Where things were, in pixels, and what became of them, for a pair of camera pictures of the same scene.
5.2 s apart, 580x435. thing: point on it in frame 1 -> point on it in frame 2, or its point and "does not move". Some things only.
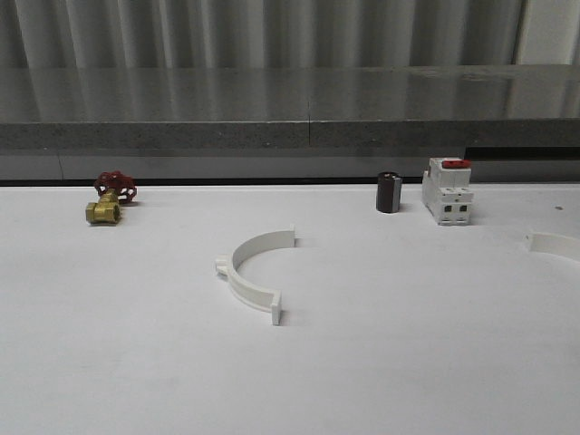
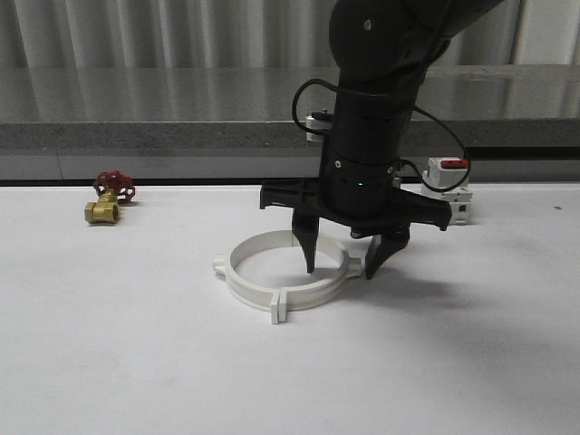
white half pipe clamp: (544, 242) -> (308, 296)
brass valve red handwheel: (114, 188) does not move
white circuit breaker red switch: (447, 194) does not move
